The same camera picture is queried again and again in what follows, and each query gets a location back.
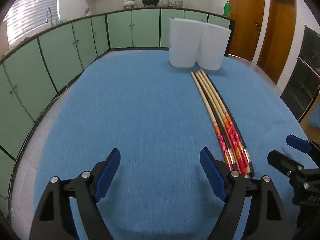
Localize bamboo chopstick red end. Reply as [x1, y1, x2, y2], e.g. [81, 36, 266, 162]
[200, 69, 251, 166]

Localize black chopstick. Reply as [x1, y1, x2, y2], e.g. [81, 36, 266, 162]
[206, 75, 255, 178]

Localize bamboo chopstick red patterned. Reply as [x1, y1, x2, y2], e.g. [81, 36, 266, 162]
[196, 70, 250, 177]

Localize bamboo chopstick orange handle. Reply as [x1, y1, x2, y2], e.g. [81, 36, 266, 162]
[196, 71, 248, 177]

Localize bamboo chopstick red handle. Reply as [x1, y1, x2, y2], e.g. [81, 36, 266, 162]
[191, 72, 239, 171]

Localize green lower kitchen cabinets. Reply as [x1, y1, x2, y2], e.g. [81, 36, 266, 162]
[1, 7, 235, 213]

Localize brown wooden door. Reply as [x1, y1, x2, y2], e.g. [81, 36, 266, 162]
[229, 0, 265, 61]
[257, 0, 297, 83]

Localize blue table mat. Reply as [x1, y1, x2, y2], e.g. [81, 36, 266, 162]
[33, 51, 313, 239]

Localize white double utensil holder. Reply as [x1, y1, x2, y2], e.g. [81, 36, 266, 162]
[169, 18, 231, 71]

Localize green bottle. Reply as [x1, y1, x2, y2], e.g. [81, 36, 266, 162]
[223, 1, 231, 17]

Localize chrome sink faucet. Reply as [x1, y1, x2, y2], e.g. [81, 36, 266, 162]
[46, 7, 54, 28]

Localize black wok pan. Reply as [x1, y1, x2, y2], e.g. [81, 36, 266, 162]
[142, 0, 159, 7]

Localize small kettle on counter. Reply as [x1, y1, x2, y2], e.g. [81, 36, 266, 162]
[85, 8, 92, 16]

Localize window blinds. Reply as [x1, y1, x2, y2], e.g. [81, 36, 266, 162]
[4, 0, 59, 44]

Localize white cooking pot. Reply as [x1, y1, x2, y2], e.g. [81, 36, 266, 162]
[123, 0, 136, 9]

